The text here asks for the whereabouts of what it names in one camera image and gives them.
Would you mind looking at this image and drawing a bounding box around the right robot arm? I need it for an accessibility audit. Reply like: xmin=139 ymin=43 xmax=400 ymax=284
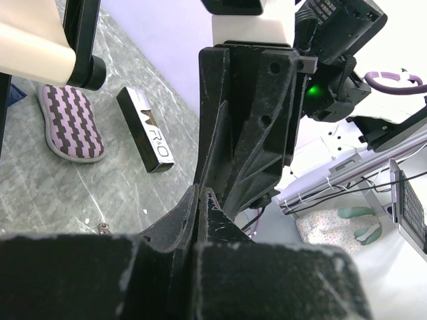
xmin=194 ymin=1 xmax=426 ymax=218

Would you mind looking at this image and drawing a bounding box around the blue snack bag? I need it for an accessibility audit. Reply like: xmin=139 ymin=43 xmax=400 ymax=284
xmin=8 ymin=83 xmax=27 ymax=107

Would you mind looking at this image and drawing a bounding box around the purple wavy sponge pad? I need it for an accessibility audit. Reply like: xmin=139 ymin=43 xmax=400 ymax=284
xmin=37 ymin=84 xmax=106 ymax=163

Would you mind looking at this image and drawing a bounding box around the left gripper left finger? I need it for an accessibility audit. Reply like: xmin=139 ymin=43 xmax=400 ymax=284
xmin=1 ymin=185 xmax=199 ymax=319

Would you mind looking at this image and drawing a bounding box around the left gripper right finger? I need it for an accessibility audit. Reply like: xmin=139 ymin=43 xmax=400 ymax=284
xmin=187 ymin=188 xmax=372 ymax=319

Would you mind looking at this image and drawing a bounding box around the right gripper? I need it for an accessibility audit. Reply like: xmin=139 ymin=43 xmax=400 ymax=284
xmin=194 ymin=1 xmax=316 ymax=217

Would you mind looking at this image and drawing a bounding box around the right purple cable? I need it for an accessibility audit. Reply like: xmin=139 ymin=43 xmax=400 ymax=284
xmin=363 ymin=68 xmax=427 ymax=96

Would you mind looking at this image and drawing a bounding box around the black R&O box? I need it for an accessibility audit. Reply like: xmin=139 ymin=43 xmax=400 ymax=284
xmin=116 ymin=87 xmax=175 ymax=173

